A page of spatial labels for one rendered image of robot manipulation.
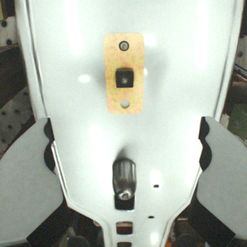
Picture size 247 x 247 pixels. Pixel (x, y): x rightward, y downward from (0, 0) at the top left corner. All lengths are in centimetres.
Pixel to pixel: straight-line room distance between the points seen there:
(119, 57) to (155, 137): 10
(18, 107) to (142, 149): 46
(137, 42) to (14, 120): 53
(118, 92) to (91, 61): 4
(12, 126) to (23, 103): 10
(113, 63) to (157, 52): 4
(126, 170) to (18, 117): 47
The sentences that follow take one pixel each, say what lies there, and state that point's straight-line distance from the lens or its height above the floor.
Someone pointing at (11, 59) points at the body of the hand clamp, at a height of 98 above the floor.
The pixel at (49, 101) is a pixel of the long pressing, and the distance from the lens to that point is 22.
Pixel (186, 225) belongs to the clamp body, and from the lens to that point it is 52.
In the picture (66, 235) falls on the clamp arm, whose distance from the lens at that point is 44.
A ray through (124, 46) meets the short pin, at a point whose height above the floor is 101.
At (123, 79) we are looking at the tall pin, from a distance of 18.
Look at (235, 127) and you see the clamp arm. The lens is 26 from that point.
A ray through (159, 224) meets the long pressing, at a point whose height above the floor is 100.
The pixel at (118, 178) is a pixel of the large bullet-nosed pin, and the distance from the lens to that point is 23.
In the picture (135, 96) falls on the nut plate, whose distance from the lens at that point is 20.
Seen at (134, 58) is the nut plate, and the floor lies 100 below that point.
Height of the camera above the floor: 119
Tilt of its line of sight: 59 degrees down
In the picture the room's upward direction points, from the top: 180 degrees clockwise
